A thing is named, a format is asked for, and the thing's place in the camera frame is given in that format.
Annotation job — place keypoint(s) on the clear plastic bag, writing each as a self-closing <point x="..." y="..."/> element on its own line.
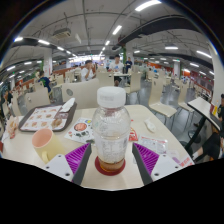
<point x="153" y="144"/>

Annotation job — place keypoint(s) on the white red printed leaflet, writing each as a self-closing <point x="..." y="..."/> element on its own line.
<point x="183" y="160"/>

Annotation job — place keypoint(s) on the colourful printed paper sheet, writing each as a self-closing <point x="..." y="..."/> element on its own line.
<point x="78" y="128"/>

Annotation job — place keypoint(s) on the small red packet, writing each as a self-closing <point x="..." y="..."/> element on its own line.
<point x="133" y="135"/>

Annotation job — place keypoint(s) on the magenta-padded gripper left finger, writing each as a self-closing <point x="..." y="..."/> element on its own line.
<point x="60" y="165"/>

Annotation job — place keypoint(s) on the ceiling air conditioner unit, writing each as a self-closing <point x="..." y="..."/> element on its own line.
<point x="62" y="33"/>

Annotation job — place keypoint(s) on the white paper napkin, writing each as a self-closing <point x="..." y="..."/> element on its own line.
<point x="67" y="105"/>

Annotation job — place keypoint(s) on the printed paper tray liner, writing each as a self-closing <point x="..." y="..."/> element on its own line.
<point x="36" y="118"/>

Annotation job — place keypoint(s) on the flat round red coaster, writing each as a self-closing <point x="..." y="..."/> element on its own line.
<point x="110" y="174"/>

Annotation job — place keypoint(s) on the person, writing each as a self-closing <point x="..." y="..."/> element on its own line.
<point x="128" y="64"/>
<point x="116" y="66"/>
<point x="213" y="146"/>
<point x="44" y="81"/>
<point x="7" y="97"/>
<point x="87" y="71"/>

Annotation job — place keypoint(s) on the crumpled white napkin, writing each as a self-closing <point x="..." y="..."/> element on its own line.
<point x="150" y="125"/>

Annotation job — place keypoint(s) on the clear white-capped drink bottle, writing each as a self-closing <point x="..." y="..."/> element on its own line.
<point x="111" y="133"/>

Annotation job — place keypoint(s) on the pale yellow mug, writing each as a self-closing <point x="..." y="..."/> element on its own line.
<point x="46" y="146"/>

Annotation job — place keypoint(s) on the group of ceiling lights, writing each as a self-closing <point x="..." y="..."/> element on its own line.
<point x="146" y="4"/>

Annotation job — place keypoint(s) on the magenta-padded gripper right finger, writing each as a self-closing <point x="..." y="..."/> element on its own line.
<point x="165" y="165"/>

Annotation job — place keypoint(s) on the group of cream chairs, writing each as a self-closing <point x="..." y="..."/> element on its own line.
<point x="85" y="93"/>

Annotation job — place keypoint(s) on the crumpled paper food bag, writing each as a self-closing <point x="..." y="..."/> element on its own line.
<point x="12" y="126"/>

